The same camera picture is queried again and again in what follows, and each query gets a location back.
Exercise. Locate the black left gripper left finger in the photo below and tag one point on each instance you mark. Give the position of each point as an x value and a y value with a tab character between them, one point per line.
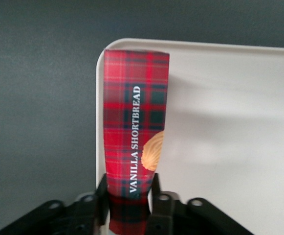
100	195

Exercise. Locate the red tartan shortbread cookie box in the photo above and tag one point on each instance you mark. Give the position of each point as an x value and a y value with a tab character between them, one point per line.
134	110

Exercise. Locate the beige plastic tray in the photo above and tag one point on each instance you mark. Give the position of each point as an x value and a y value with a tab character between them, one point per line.
229	122

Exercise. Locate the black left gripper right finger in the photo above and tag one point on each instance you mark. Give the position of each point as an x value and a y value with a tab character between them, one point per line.
162	210

